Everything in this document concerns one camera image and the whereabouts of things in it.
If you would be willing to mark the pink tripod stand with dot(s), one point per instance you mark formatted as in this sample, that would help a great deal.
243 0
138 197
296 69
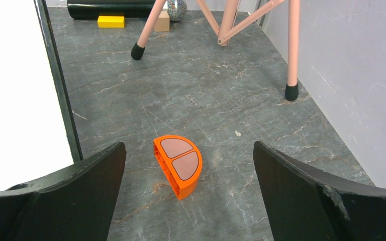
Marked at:
226 30

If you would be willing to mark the white whiteboard black frame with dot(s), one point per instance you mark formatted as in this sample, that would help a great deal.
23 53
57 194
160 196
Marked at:
37 131

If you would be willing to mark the orange semicircle brick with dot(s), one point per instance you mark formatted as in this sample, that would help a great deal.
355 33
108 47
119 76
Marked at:
180 161

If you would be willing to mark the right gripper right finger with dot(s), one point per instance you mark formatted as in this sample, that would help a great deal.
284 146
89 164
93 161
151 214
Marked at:
306 203

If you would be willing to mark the yellow rectangular block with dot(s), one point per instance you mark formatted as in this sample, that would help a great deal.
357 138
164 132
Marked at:
111 21

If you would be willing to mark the tan wooden cube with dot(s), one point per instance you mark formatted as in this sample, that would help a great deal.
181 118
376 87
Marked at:
163 22

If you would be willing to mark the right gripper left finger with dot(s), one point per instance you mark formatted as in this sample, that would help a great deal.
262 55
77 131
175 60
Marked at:
74 203

